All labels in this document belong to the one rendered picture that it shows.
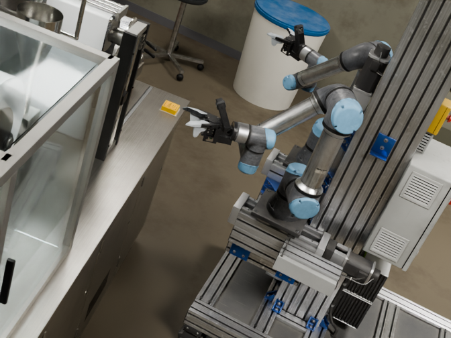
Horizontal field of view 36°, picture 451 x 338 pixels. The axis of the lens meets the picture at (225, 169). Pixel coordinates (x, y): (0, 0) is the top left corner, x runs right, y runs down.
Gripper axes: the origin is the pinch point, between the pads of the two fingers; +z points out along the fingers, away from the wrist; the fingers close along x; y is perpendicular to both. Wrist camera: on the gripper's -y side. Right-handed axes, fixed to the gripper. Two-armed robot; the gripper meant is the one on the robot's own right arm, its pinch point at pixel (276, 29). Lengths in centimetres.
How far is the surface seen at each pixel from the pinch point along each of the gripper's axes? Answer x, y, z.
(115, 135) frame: -114, 14, -23
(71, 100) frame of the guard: -180, -61, -85
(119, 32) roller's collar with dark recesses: -111, -28, -14
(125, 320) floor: -111, 110, -46
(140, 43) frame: -109, -28, -25
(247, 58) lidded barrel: 120, 109, 112
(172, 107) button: -71, 22, -9
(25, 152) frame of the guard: -200, -64, -100
